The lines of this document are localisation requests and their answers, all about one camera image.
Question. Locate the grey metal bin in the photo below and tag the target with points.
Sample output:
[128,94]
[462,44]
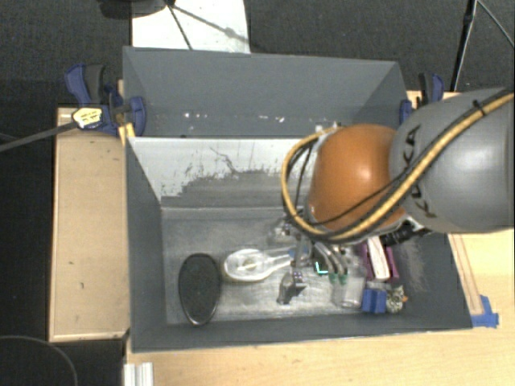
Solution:
[241,95]

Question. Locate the blue block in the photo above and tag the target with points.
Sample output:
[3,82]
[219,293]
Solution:
[373,300]

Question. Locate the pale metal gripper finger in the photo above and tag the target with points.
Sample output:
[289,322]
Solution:
[300,284]
[285,292]

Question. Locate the black oval disc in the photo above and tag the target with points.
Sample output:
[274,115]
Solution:
[199,290]

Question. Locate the purple and white box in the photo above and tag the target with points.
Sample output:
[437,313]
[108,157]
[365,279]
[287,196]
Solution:
[380,259]

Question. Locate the small clear plastic thing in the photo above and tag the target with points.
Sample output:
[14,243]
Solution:
[279,233]

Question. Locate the white and clear scoop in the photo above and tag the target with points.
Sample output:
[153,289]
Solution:
[245,265]

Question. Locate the small owl toy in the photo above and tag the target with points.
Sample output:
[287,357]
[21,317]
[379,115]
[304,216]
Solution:
[396,299]

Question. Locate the black cylinder on white bracket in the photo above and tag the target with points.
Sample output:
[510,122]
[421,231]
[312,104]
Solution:
[398,235]

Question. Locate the clear glass cup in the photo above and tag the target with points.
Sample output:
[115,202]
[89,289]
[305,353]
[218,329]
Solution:
[349,292]

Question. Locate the pale wood board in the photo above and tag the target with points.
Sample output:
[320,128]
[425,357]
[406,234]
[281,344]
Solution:
[88,223]

